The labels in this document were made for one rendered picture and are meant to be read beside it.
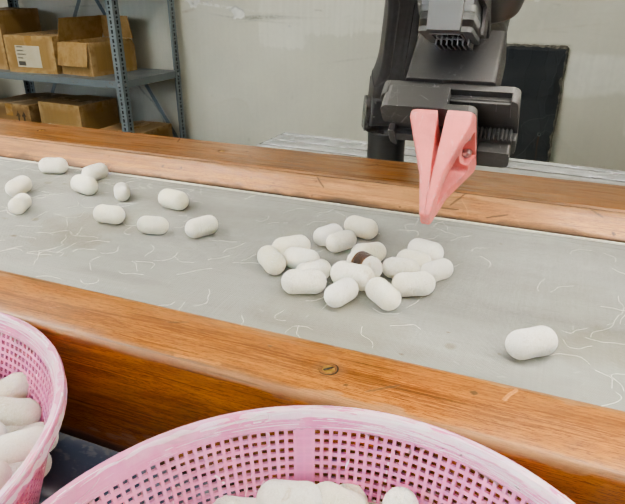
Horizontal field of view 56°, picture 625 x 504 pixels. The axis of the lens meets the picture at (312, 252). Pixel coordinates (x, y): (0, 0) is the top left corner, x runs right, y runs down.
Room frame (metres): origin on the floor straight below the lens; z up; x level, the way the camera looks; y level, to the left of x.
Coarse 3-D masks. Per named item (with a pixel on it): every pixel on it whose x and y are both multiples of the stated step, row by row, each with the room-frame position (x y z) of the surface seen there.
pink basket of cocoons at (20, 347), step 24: (0, 312) 0.34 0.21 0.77; (0, 336) 0.33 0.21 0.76; (24, 336) 0.32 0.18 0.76; (0, 360) 0.32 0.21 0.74; (24, 360) 0.32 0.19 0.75; (48, 360) 0.29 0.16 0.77; (48, 384) 0.28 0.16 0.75; (48, 408) 0.27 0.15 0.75; (48, 432) 0.22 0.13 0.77; (24, 480) 0.20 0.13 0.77
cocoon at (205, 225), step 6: (204, 216) 0.54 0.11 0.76; (210, 216) 0.54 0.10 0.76; (192, 222) 0.53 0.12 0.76; (198, 222) 0.53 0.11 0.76; (204, 222) 0.53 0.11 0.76; (210, 222) 0.54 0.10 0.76; (216, 222) 0.54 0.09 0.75; (186, 228) 0.53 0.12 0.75; (192, 228) 0.53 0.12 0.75; (198, 228) 0.53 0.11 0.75; (204, 228) 0.53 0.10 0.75; (210, 228) 0.53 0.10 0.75; (216, 228) 0.54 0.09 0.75; (192, 234) 0.52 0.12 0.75; (198, 234) 0.53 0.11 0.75; (204, 234) 0.53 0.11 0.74
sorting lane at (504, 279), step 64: (0, 192) 0.67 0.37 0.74; (64, 192) 0.67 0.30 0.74; (192, 192) 0.67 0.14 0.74; (256, 192) 0.67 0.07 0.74; (0, 256) 0.49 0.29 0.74; (64, 256) 0.49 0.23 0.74; (128, 256) 0.49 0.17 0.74; (192, 256) 0.49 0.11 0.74; (256, 256) 0.49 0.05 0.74; (320, 256) 0.49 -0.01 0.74; (448, 256) 0.49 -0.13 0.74; (512, 256) 0.49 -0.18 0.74; (576, 256) 0.49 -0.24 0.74; (256, 320) 0.38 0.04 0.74; (320, 320) 0.38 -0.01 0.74; (384, 320) 0.38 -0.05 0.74; (448, 320) 0.38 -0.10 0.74; (512, 320) 0.38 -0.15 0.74; (576, 320) 0.38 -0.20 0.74; (512, 384) 0.30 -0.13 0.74; (576, 384) 0.30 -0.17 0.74
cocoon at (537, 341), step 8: (528, 328) 0.34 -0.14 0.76; (536, 328) 0.33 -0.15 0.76; (544, 328) 0.33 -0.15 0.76; (512, 336) 0.33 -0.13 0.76; (520, 336) 0.33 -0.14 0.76; (528, 336) 0.33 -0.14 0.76; (536, 336) 0.33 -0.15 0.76; (544, 336) 0.33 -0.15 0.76; (552, 336) 0.33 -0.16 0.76; (512, 344) 0.32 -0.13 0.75; (520, 344) 0.32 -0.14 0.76; (528, 344) 0.32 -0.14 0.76; (536, 344) 0.32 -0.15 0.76; (544, 344) 0.32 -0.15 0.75; (552, 344) 0.33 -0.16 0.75; (512, 352) 0.32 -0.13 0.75; (520, 352) 0.32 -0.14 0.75; (528, 352) 0.32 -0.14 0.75; (536, 352) 0.32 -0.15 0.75; (544, 352) 0.32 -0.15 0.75; (552, 352) 0.33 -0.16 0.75
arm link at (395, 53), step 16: (400, 0) 0.84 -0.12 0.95; (416, 0) 0.84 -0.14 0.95; (384, 16) 0.88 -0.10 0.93; (400, 16) 0.85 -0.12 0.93; (416, 16) 0.85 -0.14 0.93; (384, 32) 0.88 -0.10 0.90; (400, 32) 0.86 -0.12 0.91; (416, 32) 0.86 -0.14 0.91; (384, 48) 0.88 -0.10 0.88; (400, 48) 0.87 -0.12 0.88; (384, 64) 0.89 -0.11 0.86; (400, 64) 0.88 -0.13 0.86; (384, 80) 0.90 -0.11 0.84; (400, 80) 0.90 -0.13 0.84
